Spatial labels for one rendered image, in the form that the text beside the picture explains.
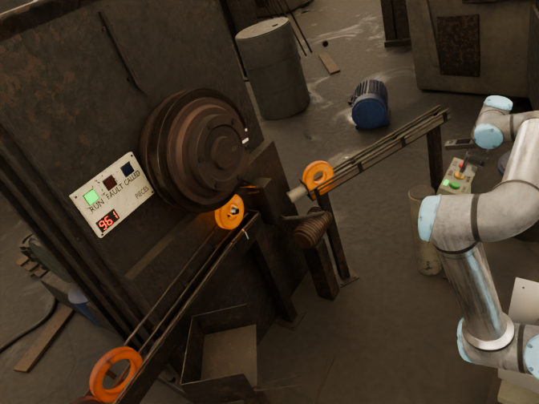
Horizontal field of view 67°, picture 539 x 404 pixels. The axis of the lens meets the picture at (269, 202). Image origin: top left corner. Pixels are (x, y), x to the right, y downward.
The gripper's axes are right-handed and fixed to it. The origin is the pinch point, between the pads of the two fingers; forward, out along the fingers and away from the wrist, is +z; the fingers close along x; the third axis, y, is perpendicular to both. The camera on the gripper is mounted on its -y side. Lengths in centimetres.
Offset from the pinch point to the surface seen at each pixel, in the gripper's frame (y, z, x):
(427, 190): -9.7, 18.8, 4.7
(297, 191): -61, 20, -28
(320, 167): -56, 10, -16
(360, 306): -17, 77, -34
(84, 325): -170, 132, -110
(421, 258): 0, 58, -3
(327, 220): -47, 36, -23
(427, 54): -65, 57, 214
